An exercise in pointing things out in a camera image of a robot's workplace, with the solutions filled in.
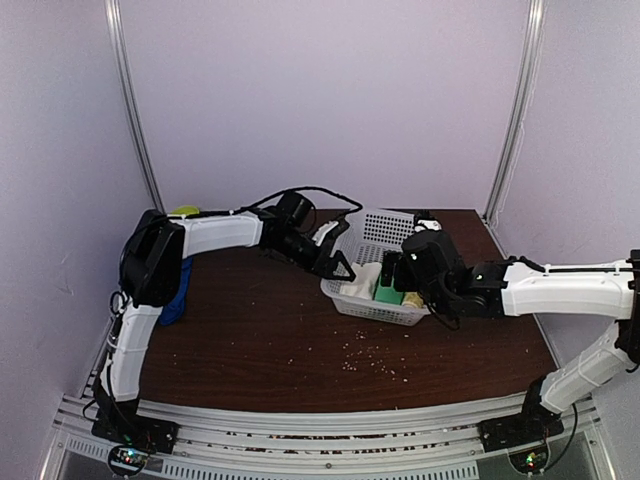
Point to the white towel with blue emblem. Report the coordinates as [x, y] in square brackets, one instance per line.
[363, 286]

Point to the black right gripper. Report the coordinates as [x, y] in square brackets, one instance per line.
[391, 259]

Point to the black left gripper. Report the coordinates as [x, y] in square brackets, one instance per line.
[330, 265]

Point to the left aluminium frame post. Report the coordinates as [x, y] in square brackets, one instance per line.
[133, 118]

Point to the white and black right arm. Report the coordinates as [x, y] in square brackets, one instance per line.
[429, 264]

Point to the blue microfiber towel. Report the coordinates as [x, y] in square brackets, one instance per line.
[174, 310]

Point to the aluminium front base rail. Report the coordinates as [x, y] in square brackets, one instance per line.
[439, 442]

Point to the white perforated plastic basket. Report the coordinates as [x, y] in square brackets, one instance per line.
[372, 233]

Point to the lime green plastic bowl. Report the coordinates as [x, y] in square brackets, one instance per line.
[186, 210]

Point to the right round circuit board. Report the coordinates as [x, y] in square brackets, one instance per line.
[529, 461]

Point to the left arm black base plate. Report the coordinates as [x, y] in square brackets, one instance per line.
[143, 433]

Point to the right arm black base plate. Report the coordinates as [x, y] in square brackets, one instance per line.
[513, 431]

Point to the left round circuit board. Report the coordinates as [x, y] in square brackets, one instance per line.
[126, 461]

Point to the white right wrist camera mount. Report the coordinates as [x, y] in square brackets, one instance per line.
[423, 220]

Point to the right aluminium frame post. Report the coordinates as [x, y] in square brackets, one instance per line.
[524, 88]

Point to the rolled green towel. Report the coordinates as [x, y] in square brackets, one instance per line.
[385, 291]

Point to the round circuit board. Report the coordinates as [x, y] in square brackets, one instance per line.
[529, 461]
[126, 461]

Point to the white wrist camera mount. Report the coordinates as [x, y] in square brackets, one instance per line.
[323, 231]
[423, 220]

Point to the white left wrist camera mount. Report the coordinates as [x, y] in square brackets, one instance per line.
[323, 231]

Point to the aluminium frame post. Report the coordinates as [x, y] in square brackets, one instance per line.
[133, 118]
[524, 88]

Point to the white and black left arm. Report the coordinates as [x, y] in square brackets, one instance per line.
[150, 277]

